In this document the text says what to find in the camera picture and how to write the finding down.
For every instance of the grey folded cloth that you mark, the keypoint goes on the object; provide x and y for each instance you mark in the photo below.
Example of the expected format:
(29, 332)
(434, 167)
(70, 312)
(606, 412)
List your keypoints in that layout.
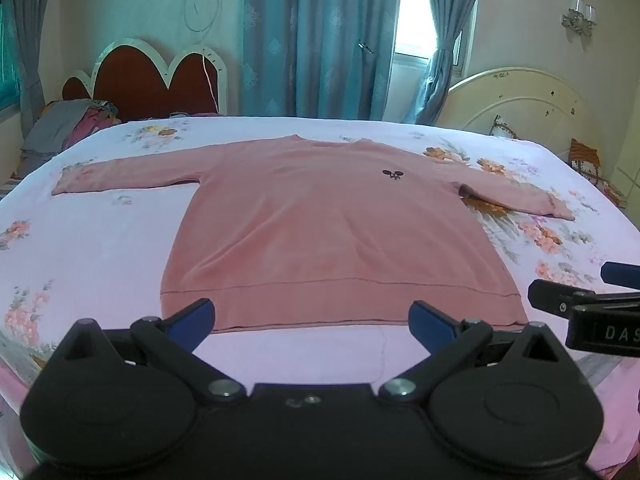
(50, 132)

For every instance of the floral bed sheet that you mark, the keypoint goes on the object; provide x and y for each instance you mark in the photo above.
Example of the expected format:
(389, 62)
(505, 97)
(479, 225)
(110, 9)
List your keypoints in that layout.
(100, 260)

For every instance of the narrow blue tied curtain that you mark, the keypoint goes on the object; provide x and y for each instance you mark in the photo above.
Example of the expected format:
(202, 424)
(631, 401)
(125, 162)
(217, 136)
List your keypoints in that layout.
(445, 50)

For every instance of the pink sweater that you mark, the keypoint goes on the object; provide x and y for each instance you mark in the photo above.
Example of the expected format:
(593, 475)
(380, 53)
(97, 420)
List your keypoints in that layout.
(320, 230)

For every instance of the cream headboard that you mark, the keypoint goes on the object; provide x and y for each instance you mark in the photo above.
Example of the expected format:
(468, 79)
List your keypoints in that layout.
(525, 105)

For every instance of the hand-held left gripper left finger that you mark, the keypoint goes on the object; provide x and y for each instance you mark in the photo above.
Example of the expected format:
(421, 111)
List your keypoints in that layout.
(194, 316)

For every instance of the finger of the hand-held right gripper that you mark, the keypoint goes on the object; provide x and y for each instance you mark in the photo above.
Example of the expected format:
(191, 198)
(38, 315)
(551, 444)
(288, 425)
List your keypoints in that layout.
(555, 296)
(620, 275)

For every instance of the grey blue curtain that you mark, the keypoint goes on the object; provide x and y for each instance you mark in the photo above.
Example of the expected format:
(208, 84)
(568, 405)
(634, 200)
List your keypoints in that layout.
(30, 40)

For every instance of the red headboard with white frame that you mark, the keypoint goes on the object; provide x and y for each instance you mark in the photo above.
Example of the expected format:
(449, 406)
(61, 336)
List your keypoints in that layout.
(135, 77)

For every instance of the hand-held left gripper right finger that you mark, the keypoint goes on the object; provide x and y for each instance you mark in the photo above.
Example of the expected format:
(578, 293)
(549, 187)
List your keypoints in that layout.
(428, 321)

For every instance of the orange patterned pillow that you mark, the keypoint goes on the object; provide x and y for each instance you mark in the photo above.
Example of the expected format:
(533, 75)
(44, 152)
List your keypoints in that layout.
(585, 160)

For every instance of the glass wall lamp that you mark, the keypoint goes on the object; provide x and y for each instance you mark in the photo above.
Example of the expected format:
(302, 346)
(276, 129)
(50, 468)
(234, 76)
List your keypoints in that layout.
(580, 16)

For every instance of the wide blue patterned curtain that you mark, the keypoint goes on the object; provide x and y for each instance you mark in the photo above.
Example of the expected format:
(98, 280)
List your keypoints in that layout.
(320, 40)

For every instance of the colourful cloth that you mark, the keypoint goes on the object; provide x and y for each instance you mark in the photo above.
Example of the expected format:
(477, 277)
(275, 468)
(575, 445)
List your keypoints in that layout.
(97, 117)

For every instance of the window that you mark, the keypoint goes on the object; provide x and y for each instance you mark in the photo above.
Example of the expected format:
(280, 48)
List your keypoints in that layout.
(412, 15)

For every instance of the curtain clip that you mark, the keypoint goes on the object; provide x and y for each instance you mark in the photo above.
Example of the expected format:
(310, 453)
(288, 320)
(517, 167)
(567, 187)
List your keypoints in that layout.
(365, 46)

